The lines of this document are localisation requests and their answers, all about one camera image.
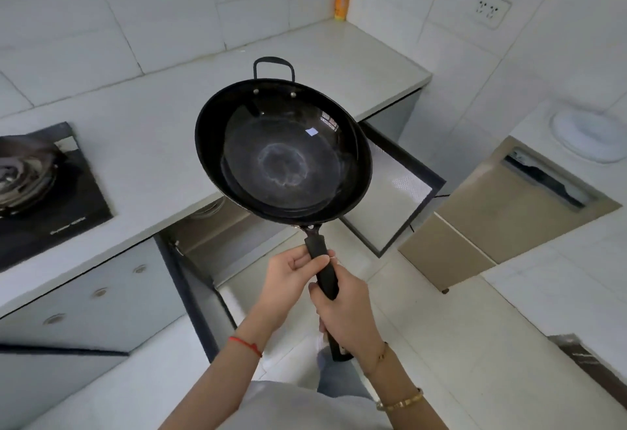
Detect person's left hand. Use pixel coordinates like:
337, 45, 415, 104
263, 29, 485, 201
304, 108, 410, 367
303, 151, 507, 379
243, 249, 339, 348

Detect open dark-edged cabinet door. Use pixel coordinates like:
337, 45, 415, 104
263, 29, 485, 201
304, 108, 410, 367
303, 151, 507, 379
154, 233, 237, 363

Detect person's blue jeans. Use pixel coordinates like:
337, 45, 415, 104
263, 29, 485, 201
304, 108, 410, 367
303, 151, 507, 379
315, 346, 374, 401

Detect person's left forearm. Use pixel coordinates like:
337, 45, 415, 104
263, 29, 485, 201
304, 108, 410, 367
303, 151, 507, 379
159, 338, 265, 430

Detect open cabinet door, patterned panel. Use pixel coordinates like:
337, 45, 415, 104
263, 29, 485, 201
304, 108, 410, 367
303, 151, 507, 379
340, 121, 447, 258

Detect red string bracelet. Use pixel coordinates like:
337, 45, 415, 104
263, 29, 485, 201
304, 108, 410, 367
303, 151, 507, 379
227, 336, 264, 358

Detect person's right forearm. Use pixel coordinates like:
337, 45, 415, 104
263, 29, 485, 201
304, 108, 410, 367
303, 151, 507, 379
362, 346, 458, 430

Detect white wall socket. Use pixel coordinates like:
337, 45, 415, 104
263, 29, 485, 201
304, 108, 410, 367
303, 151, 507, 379
474, 0, 513, 30

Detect round white plate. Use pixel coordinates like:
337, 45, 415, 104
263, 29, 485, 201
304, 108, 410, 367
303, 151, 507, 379
549, 107, 627, 165

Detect black glass gas stove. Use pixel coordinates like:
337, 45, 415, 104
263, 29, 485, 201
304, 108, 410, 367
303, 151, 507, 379
0, 122, 115, 273

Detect person's right hand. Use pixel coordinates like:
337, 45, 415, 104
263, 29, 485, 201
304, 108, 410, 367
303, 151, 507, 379
308, 262, 389, 372

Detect gold bangle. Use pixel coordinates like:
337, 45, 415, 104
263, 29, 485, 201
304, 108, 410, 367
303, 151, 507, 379
376, 388, 425, 413

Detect grey cabinet front with knobs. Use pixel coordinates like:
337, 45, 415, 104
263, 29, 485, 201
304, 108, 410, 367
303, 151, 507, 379
0, 237, 188, 356

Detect beige cabinet appliance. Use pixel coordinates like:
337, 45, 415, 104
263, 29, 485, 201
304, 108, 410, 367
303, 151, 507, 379
397, 135, 622, 294

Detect black stove burner grate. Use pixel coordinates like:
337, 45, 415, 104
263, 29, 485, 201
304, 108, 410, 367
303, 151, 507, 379
0, 135, 68, 221

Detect black wok with long handle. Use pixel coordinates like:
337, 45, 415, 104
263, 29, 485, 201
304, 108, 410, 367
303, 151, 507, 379
194, 56, 373, 363

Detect metal bowl inside cabinet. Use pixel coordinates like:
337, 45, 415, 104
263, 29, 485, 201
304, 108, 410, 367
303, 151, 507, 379
188, 196, 227, 221

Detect thin gold chain bracelet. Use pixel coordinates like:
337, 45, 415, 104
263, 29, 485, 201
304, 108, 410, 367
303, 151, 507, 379
364, 341, 391, 377

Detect person's white shirt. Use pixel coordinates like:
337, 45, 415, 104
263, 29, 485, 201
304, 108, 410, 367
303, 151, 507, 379
215, 379, 394, 430

